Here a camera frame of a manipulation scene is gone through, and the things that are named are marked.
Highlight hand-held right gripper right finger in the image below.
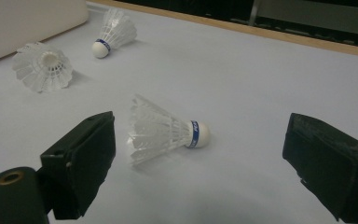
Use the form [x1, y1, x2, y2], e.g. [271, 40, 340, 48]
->
[282, 112, 358, 224]

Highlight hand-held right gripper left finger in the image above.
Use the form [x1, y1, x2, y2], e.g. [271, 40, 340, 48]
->
[40, 110, 117, 220]

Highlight white plastic shuttlecock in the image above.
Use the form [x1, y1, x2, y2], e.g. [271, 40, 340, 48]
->
[11, 41, 74, 93]
[127, 93, 212, 167]
[91, 7, 138, 60]

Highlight white plastic basket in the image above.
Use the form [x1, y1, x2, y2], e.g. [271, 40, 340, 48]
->
[0, 0, 90, 65]

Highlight grey metal stand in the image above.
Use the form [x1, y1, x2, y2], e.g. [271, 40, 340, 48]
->
[248, 0, 358, 49]

